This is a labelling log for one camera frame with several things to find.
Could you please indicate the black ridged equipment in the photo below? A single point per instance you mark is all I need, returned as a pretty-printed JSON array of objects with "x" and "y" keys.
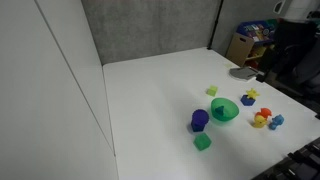
[{"x": 296, "y": 165}]

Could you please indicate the toy shelf with coloured bins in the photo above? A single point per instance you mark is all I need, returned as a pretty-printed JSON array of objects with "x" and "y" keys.
[{"x": 240, "y": 46}]

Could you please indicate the black vertical pole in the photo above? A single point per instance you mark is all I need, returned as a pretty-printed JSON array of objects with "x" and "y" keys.
[{"x": 214, "y": 25}]

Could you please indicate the green translucent bowl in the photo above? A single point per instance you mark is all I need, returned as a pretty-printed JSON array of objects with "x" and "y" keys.
[{"x": 230, "y": 115}]

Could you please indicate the purple cylinder block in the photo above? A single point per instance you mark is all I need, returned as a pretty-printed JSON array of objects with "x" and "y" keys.
[{"x": 200, "y": 116}]

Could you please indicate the pale yellow sticky note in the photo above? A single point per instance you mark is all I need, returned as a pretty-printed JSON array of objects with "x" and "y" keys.
[{"x": 228, "y": 65}]

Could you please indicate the teal cone block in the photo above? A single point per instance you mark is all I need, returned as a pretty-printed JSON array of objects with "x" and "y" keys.
[{"x": 219, "y": 110}]

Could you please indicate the blue hexagon block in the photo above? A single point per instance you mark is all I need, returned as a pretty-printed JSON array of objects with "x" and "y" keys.
[{"x": 247, "y": 101}]

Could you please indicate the light blue rubber toy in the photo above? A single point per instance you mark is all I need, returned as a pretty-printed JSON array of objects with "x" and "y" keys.
[{"x": 276, "y": 122}]

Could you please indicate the red block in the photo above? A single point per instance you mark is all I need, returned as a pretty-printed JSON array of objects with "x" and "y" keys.
[{"x": 264, "y": 112}]

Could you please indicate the lime green cube block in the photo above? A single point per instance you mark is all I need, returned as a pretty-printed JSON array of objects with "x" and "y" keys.
[{"x": 212, "y": 90}]

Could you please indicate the yellow small block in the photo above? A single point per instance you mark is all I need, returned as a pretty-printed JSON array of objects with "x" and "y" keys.
[{"x": 259, "y": 122}]

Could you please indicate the dark blue block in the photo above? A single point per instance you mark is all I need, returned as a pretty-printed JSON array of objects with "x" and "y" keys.
[{"x": 196, "y": 127}]

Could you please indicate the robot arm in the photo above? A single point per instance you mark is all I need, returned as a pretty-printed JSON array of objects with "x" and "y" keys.
[{"x": 293, "y": 50}]

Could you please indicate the yellow star block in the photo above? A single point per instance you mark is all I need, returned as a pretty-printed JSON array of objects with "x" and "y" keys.
[{"x": 252, "y": 93}]

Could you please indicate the grey flat tray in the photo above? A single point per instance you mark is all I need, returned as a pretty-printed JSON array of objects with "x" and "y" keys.
[{"x": 242, "y": 73}]

